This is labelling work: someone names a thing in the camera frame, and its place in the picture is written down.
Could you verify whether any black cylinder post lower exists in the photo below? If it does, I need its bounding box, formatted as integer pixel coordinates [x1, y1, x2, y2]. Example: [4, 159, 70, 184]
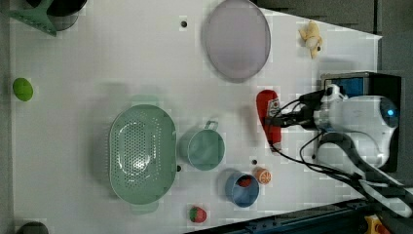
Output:
[16, 221, 49, 234]

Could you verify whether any green oval strainer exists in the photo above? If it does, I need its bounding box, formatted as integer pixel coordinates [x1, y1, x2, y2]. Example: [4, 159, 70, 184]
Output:
[108, 95, 177, 215]

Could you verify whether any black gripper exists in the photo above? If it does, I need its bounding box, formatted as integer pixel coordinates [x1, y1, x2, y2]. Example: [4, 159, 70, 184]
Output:
[264, 90, 325, 129]

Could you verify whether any red strawberry toy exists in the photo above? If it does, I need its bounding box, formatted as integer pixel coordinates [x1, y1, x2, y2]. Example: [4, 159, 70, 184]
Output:
[189, 207, 207, 223]

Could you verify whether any green plastic bracket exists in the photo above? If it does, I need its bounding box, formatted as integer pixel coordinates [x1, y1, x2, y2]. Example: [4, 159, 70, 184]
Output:
[4, 0, 56, 37]

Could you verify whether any green cup with handle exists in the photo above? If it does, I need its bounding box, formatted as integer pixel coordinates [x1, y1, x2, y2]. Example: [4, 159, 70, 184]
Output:
[178, 120, 225, 171]

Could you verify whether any yellow plush banana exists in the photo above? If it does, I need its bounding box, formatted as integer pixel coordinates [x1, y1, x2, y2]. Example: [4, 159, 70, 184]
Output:
[298, 20, 322, 59]

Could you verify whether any orange slice toy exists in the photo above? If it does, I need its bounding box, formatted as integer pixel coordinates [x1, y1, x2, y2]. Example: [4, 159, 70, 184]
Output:
[254, 168, 272, 184]

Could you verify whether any blue bowl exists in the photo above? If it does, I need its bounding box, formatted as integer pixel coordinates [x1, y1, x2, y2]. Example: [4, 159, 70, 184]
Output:
[225, 172, 260, 208]

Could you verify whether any black toaster oven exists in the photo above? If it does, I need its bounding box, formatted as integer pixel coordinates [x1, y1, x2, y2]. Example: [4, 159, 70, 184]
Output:
[314, 72, 401, 173]

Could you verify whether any yellow red emergency button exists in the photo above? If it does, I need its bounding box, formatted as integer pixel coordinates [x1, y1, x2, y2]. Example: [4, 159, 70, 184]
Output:
[364, 215, 392, 234]

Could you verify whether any small red toy in bowl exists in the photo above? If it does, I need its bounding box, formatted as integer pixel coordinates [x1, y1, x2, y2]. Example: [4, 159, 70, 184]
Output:
[237, 175, 252, 187]

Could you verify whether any red plush ketchup bottle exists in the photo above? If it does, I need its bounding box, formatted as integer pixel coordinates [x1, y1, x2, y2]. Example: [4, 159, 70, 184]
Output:
[256, 90, 282, 152]

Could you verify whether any grey round plate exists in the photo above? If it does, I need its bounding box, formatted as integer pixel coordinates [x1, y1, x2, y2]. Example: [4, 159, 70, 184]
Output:
[204, 0, 271, 79]

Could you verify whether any green lime toy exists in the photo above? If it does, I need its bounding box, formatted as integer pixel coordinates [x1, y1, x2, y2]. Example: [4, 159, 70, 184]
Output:
[13, 78, 34, 101]

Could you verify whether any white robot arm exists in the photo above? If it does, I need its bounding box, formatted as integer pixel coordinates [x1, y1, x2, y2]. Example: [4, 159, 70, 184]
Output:
[257, 84, 412, 218]

